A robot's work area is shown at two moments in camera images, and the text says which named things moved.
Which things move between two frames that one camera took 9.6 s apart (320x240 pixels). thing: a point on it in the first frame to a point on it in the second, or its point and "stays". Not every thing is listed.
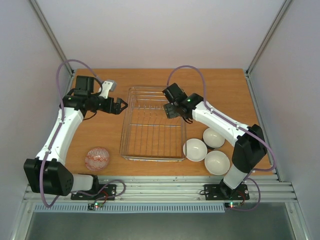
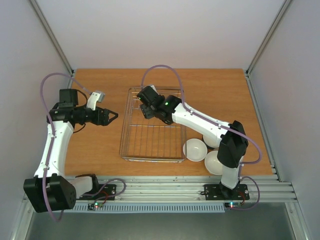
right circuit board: x=232 y=205 stays
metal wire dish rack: x=146 y=133 stays
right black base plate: x=221 y=192 stays
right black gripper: x=170 y=110 to x=146 y=111
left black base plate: x=106 y=192 stays
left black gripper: x=110 y=109 to x=105 y=121
